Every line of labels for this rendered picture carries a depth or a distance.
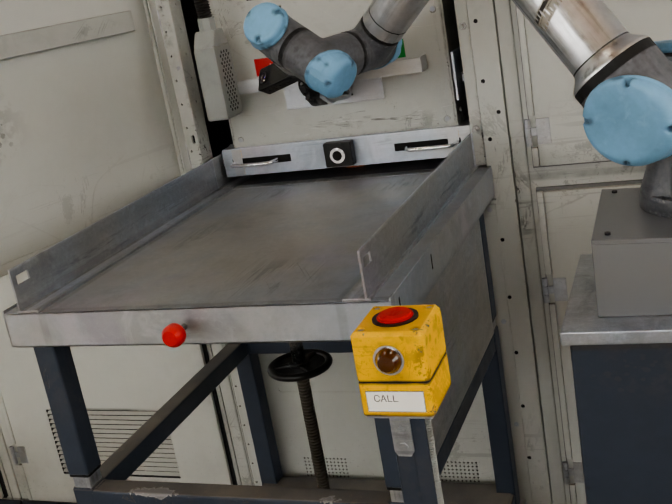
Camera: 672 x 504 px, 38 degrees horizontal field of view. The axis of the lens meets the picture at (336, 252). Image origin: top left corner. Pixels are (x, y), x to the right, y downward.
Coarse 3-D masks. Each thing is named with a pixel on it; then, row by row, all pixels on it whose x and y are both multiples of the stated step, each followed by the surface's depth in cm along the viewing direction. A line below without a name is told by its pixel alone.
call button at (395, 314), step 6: (384, 312) 103; (390, 312) 103; (396, 312) 102; (402, 312) 102; (408, 312) 102; (378, 318) 102; (384, 318) 101; (390, 318) 101; (396, 318) 101; (402, 318) 101; (408, 318) 101
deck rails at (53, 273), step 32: (448, 160) 167; (160, 192) 183; (192, 192) 195; (224, 192) 200; (416, 192) 148; (448, 192) 165; (96, 224) 164; (128, 224) 173; (160, 224) 183; (384, 224) 133; (416, 224) 147; (64, 256) 155; (96, 256) 163; (384, 256) 132; (32, 288) 148; (64, 288) 152; (352, 288) 129
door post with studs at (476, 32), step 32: (480, 0) 174; (480, 32) 176; (480, 64) 178; (480, 96) 180; (480, 128) 182; (480, 160) 184; (512, 192) 184; (512, 224) 186; (512, 256) 188; (512, 288) 190; (512, 320) 193; (544, 480) 202
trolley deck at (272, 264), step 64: (256, 192) 197; (320, 192) 188; (384, 192) 179; (128, 256) 166; (192, 256) 159; (256, 256) 153; (320, 256) 147; (448, 256) 151; (64, 320) 143; (128, 320) 139; (192, 320) 135; (256, 320) 131; (320, 320) 128
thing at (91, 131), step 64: (0, 0) 170; (64, 0) 181; (128, 0) 194; (0, 64) 171; (64, 64) 182; (128, 64) 194; (0, 128) 171; (64, 128) 182; (128, 128) 195; (0, 192) 172; (64, 192) 183; (128, 192) 196; (0, 256) 172
